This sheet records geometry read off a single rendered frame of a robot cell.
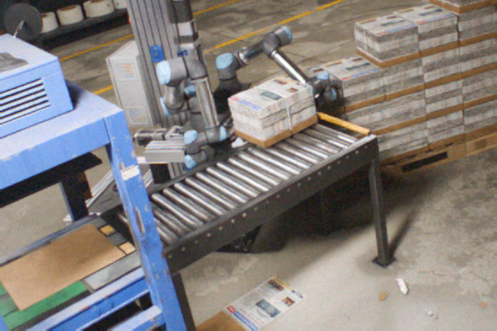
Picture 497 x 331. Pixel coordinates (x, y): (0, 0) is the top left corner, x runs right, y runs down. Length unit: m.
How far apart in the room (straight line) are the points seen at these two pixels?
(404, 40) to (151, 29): 1.58
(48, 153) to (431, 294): 2.17
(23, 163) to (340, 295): 2.01
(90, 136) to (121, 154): 0.14
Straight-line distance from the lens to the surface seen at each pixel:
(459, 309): 3.55
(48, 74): 2.40
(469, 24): 4.49
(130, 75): 4.08
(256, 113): 3.42
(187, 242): 2.90
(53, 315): 2.77
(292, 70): 3.87
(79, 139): 2.30
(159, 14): 3.90
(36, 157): 2.27
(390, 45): 4.23
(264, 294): 3.78
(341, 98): 4.18
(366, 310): 3.57
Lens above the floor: 2.36
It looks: 23 degrees down
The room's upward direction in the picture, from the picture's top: 9 degrees counter-clockwise
